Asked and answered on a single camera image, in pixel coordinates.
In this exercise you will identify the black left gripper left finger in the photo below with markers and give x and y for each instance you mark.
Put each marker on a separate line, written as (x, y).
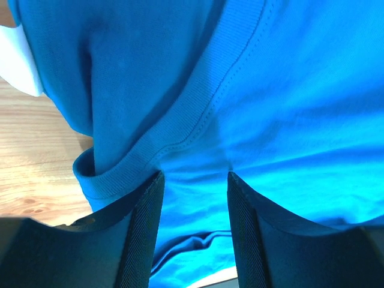
(113, 247)

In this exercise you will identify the blue t shirt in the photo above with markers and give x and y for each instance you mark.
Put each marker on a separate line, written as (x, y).
(286, 94)

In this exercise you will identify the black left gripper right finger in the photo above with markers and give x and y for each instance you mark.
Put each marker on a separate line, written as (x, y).
(276, 248)

